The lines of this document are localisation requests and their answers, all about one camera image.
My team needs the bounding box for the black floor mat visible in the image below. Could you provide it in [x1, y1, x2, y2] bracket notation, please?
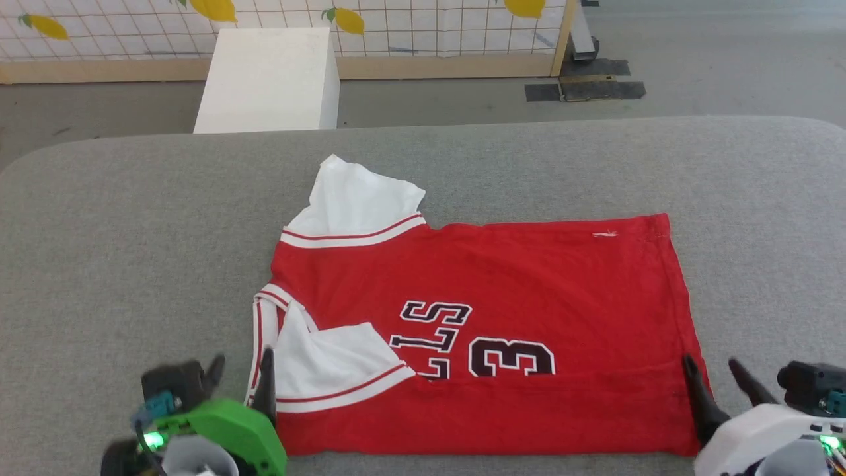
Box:
[524, 57, 647, 102]

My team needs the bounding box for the grey metal post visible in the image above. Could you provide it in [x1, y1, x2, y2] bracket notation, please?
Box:
[568, 0, 601, 62]

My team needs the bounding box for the grid fence with lemons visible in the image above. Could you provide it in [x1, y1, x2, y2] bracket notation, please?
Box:
[0, 0, 580, 85]

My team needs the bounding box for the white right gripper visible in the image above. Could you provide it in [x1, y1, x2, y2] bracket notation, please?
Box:
[681, 354, 846, 476]

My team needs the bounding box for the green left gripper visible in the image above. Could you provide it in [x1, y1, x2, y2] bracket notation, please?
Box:
[153, 346, 289, 476]

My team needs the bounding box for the red and white jersey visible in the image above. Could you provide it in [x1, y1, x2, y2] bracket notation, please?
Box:
[245, 153, 713, 459]

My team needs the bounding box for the white rectangular box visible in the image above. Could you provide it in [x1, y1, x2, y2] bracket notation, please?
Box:
[192, 27, 341, 135]

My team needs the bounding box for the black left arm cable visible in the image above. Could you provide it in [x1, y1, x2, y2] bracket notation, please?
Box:
[131, 390, 182, 476]

